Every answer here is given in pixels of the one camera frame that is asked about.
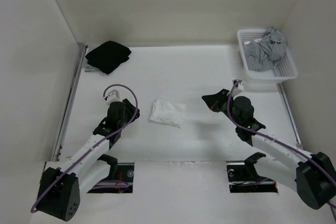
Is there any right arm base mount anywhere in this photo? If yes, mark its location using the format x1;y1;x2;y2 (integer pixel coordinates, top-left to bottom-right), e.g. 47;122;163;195
226;152;278;193

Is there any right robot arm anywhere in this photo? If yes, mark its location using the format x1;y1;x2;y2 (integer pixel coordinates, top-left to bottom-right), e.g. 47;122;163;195
202;89;335;210

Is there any white plastic basket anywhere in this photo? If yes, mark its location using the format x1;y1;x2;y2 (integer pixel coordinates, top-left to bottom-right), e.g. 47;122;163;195
237;27;298;84

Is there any grey tank top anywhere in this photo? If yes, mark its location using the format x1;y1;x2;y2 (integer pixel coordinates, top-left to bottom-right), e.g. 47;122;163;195
244;27;287;72

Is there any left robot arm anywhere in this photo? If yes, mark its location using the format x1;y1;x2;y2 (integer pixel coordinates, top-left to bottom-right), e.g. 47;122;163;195
31;99;140;221

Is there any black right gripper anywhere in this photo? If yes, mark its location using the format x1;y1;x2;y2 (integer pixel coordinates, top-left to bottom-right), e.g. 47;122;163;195
201;89;240;126

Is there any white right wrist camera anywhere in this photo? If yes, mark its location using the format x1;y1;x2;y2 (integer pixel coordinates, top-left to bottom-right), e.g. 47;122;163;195
232;79;244;97

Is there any folded black tank top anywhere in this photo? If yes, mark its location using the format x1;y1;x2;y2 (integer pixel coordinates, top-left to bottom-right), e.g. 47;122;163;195
86;41;131;74

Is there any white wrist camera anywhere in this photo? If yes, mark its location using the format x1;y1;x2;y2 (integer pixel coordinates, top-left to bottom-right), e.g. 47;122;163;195
232;79;244;97
104;89;120;105

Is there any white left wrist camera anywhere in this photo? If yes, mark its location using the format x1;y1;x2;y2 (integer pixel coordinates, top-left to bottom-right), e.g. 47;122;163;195
104;89;120;105

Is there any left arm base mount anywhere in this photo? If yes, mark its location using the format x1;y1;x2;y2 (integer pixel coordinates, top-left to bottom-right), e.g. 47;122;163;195
88;154;135;194

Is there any white tank top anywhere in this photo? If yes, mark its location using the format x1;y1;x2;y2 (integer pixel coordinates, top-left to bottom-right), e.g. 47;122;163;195
149;100;186;129

